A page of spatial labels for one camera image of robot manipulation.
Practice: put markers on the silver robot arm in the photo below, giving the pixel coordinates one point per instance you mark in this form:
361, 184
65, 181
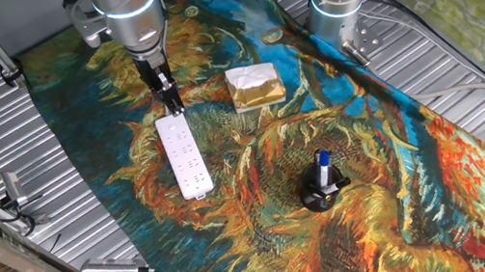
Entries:
129, 7

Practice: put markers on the white power strip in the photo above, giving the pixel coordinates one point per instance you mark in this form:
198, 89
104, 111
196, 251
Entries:
185, 157

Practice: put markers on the blue capped marker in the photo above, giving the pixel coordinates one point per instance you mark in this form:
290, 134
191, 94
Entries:
324, 167

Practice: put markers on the black round pen holder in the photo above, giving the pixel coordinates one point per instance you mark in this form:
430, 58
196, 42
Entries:
316, 200

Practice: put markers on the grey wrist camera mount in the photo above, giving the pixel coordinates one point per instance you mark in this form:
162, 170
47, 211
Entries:
86, 26

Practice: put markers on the sunflower painting cloth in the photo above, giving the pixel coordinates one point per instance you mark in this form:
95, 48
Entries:
275, 160

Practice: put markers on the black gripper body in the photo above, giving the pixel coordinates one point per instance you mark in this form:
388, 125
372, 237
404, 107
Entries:
150, 72

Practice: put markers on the gold tissue pack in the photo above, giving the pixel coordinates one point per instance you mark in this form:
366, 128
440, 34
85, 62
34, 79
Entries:
256, 89

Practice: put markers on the black pen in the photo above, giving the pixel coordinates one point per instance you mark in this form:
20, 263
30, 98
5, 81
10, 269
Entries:
339, 184

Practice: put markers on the long silver camera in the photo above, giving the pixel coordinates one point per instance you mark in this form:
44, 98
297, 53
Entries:
110, 270

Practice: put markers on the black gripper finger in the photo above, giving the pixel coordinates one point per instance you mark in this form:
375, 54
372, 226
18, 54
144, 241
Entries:
174, 99
164, 98

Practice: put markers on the small silver camera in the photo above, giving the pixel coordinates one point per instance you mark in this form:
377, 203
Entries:
14, 187

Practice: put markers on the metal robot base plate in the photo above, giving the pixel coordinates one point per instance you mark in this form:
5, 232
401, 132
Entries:
364, 41

